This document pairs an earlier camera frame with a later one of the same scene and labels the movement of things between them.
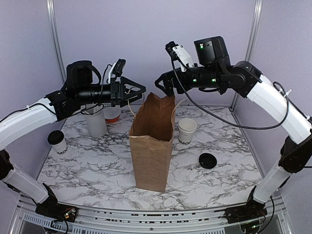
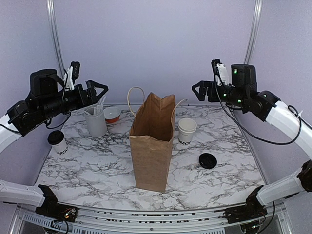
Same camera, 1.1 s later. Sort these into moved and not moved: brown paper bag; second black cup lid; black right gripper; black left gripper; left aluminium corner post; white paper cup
Moved: black left gripper; black right gripper
Not moved: second black cup lid; left aluminium corner post; brown paper bag; white paper cup
